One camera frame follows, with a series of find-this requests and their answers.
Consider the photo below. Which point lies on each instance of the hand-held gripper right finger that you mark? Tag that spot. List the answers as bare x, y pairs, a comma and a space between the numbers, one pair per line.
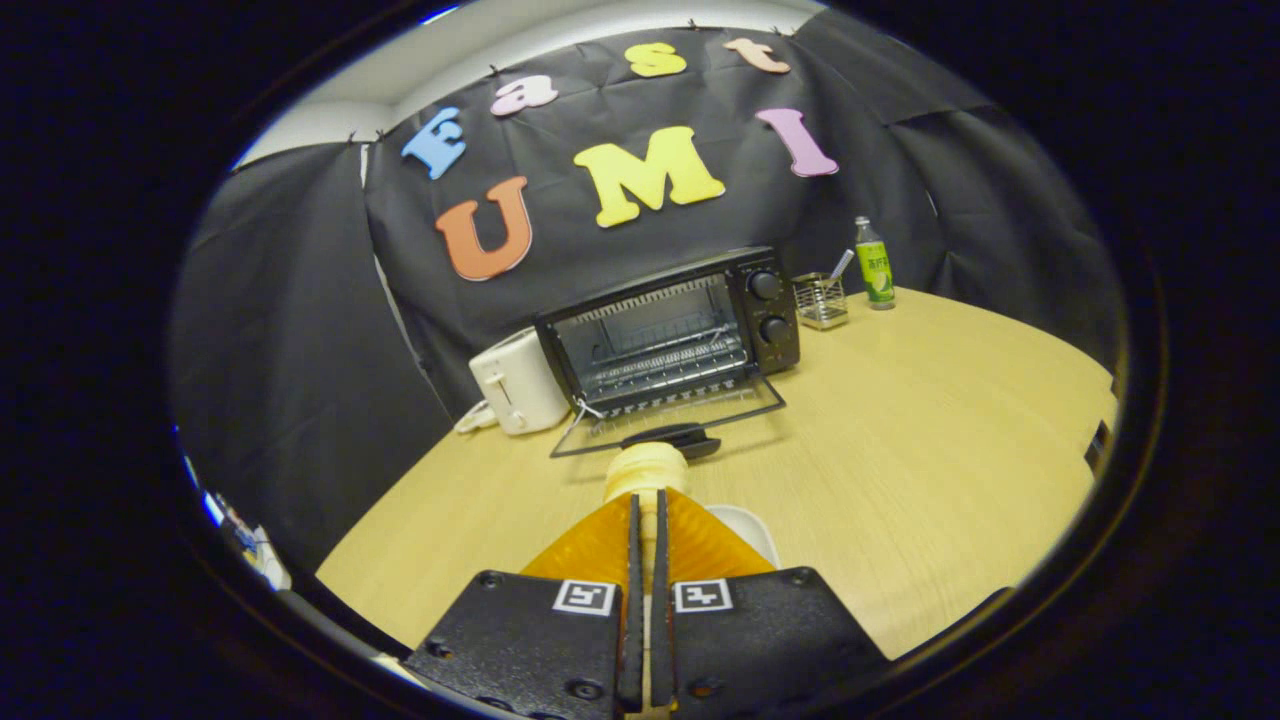
760, 640

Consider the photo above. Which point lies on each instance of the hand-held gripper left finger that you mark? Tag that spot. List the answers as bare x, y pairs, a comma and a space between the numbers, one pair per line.
530, 640

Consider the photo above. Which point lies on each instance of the golden bread roll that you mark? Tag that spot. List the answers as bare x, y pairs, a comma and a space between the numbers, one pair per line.
645, 470

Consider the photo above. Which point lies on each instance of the black toaster oven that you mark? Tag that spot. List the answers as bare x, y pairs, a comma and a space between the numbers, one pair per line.
770, 300

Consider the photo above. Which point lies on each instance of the white pop-up toaster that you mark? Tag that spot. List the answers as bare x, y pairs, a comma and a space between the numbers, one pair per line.
515, 385

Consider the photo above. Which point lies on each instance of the white plate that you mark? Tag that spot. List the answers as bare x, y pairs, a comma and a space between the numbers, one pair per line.
750, 530

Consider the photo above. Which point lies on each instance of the green label bottle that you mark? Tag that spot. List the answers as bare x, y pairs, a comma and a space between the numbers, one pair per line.
877, 270

